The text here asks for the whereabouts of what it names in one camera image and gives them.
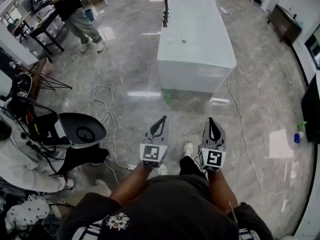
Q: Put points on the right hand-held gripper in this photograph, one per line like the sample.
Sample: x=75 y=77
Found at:
x=212 y=159

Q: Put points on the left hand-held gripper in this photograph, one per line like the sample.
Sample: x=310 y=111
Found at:
x=152 y=156

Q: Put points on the green cleaner bottle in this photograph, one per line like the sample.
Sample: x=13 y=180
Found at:
x=168 y=96

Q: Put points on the person's right forearm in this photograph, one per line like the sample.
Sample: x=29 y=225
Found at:
x=221 y=191

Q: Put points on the person's left forearm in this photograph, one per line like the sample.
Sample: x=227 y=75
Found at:
x=132 y=184

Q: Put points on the blue bottle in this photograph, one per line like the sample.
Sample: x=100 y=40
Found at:
x=297 y=138

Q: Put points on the person's right white shoe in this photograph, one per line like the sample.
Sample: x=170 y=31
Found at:
x=188 y=149

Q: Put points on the person's white shoe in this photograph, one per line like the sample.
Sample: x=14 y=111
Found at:
x=163 y=169
x=188 y=149

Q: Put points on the person's left white shoe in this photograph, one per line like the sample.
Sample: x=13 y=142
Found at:
x=163 y=169

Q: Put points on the person's black trousers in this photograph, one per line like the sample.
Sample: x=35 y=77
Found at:
x=191 y=166

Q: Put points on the white power strip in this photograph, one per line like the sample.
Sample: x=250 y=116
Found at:
x=132 y=167

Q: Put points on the white paper sheet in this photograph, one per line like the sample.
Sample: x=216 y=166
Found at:
x=280 y=144

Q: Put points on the person's black shirt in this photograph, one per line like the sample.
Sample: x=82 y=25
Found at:
x=165 y=209

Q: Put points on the white bathtub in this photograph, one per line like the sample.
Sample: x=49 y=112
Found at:
x=197 y=46

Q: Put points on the bathtub drain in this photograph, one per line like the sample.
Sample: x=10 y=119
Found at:
x=183 y=41

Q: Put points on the black cabinet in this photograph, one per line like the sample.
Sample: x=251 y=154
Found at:
x=312 y=114

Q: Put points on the black bathtub faucet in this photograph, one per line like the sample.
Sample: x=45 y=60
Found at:
x=166 y=11

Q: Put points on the white socket strip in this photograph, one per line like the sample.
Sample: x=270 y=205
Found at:
x=225 y=11

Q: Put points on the built-in oven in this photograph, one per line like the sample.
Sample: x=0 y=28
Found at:
x=313 y=50

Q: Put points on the dark brown sideboard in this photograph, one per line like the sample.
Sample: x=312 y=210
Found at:
x=285 y=24

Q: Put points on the blue bin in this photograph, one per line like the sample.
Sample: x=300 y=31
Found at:
x=89 y=15

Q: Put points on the black work table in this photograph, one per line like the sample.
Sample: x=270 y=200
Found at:
x=47 y=26

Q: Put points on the white star-print cloth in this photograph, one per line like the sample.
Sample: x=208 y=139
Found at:
x=27 y=212

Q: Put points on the white desk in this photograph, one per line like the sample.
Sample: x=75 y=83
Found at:
x=15 y=46

